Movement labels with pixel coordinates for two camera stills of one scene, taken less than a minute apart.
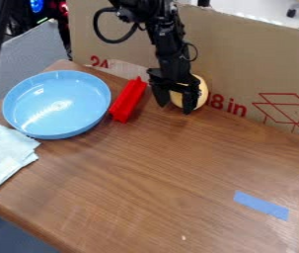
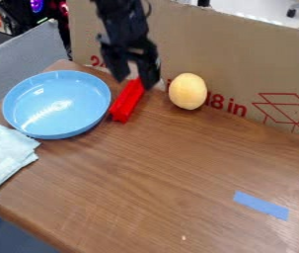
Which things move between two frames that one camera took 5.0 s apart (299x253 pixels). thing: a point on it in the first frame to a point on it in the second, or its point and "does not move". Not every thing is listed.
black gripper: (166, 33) to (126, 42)
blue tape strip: (261, 205) does not move
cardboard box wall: (258, 65) does not move
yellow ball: (175, 95) does not move
